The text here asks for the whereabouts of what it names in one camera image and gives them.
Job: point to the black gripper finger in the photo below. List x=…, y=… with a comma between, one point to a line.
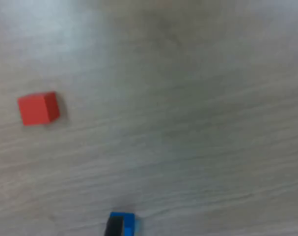
x=114, y=227

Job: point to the blue cube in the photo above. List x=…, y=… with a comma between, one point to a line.
x=129, y=225

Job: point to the red cube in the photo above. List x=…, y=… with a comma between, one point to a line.
x=35, y=108

